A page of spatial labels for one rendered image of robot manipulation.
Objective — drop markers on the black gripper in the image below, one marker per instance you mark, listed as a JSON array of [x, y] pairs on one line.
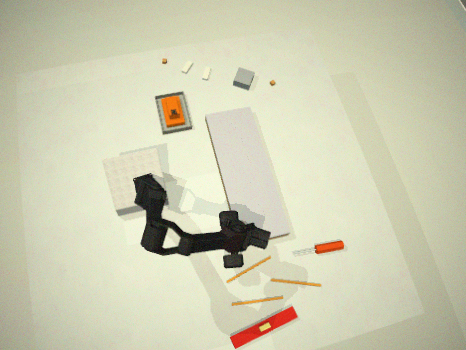
[[231, 260]]

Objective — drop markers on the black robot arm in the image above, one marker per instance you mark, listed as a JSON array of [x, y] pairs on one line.
[[235, 236]]

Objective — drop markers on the orange-handled awl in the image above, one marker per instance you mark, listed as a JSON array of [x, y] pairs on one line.
[[326, 247]]

